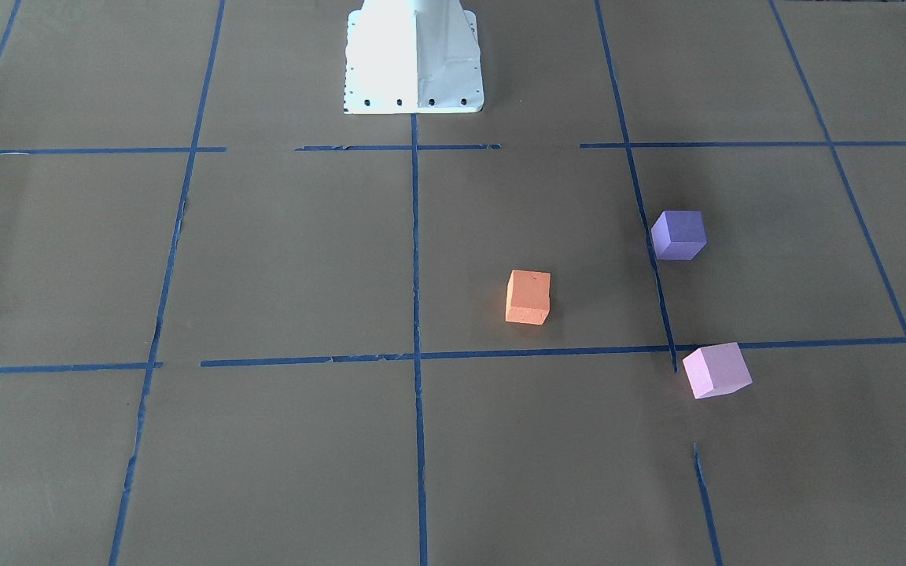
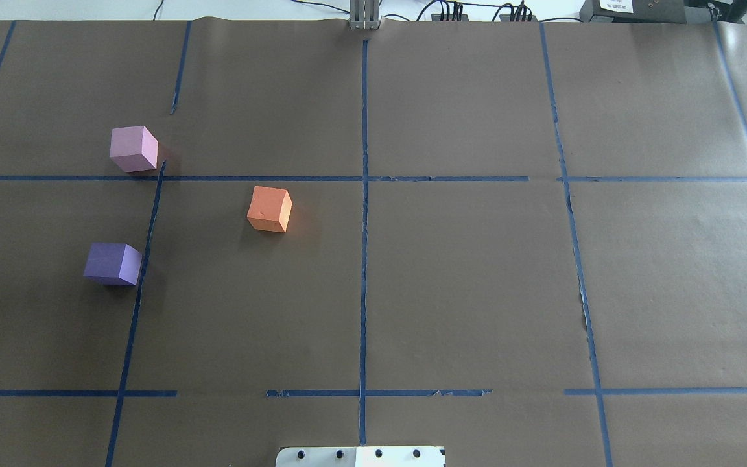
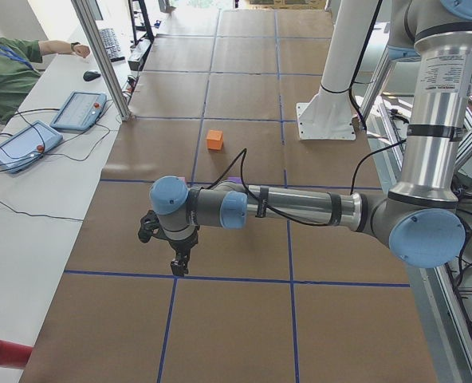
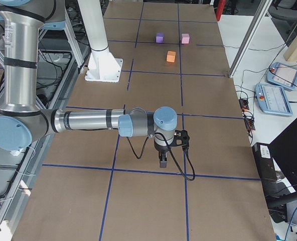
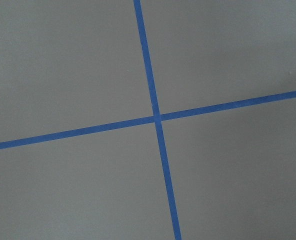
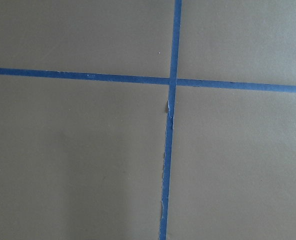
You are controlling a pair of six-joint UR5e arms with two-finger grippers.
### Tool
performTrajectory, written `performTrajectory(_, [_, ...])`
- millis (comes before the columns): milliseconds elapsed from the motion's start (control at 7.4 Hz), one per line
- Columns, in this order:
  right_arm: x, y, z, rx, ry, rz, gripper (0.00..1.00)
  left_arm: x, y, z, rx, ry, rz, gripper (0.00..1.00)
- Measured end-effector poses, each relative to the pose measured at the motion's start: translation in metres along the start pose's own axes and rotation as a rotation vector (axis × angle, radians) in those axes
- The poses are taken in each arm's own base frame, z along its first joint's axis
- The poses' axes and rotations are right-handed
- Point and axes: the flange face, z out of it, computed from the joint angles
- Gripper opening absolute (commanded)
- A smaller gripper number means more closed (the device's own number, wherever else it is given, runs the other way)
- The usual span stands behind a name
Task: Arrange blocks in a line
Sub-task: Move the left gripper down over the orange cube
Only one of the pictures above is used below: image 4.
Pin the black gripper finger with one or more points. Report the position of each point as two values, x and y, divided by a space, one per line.
163 159

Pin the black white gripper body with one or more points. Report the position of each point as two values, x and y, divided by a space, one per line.
161 149

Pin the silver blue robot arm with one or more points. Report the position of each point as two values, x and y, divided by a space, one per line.
22 122

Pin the brown paper table mat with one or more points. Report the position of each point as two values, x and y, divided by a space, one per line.
96 185

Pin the orange block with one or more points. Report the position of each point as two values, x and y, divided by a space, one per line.
171 56

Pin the black orange power strip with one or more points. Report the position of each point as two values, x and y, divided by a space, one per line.
247 114

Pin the black computer box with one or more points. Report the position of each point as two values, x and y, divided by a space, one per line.
264 162

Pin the purple block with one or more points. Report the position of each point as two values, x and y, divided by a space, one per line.
159 37

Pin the pink block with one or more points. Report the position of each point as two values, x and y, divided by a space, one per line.
185 38

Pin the near blue teach pendant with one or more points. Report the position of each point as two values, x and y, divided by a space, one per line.
272 99

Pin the blue teach pendant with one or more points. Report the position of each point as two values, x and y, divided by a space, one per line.
272 99
282 75

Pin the black laptop screen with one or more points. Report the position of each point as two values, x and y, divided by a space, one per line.
284 151

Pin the far blue teach pendant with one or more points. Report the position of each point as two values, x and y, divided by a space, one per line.
282 75

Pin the red object at back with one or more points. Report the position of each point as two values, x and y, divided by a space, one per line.
220 8

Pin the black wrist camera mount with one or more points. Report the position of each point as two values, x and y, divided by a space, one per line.
181 138

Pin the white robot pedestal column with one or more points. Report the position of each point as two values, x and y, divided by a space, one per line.
102 65

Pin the aluminium frame post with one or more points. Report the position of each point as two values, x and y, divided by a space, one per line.
252 29

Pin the aluminium frame rail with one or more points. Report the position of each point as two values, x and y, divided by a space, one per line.
18 175

